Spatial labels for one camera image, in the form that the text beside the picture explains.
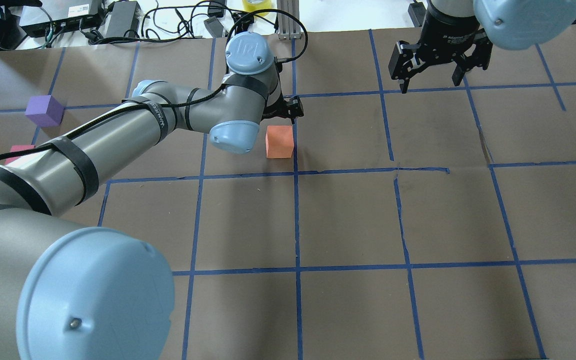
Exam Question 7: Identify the purple foam cube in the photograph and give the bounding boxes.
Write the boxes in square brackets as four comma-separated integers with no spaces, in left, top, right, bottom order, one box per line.
[24,95,66,128]

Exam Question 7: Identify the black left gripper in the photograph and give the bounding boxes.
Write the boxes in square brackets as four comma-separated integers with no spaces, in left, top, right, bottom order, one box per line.
[262,77,304,125]

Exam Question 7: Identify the aluminium extrusion post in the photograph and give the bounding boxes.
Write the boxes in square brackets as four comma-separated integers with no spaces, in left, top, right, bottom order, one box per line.
[276,0,303,41]

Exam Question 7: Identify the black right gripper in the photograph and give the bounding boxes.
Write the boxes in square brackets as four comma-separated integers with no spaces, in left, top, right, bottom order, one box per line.
[388,7,493,94]

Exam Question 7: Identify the grey power adapter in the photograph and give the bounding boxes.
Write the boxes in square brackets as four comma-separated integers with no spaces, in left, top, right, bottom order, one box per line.
[203,16,229,38]

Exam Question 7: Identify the black network switch box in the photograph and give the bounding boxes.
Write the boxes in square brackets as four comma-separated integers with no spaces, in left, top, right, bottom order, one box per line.
[19,0,106,38]

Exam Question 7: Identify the yellow tape roll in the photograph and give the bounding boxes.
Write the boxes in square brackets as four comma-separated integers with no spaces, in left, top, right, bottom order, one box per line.
[241,0,274,17]

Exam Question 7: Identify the orange foam cube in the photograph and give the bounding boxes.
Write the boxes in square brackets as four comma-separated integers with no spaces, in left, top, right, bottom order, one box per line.
[265,125,295,159]

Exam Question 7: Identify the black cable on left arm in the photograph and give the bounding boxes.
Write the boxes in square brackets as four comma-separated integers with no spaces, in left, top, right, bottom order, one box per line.
[0,0,309,177]

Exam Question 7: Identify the black power adapter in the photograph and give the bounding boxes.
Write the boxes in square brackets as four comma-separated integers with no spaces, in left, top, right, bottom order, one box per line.
[103,0,141,38]

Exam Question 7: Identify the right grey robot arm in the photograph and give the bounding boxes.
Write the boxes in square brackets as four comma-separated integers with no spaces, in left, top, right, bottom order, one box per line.
[388,0,576,93]

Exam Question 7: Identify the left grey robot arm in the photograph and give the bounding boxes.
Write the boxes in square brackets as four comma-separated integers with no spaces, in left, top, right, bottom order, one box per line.
[0,30,303,360]

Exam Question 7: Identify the pink foam cube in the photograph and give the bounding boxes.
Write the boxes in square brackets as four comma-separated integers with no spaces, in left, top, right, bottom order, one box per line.
[4,145,36,166]

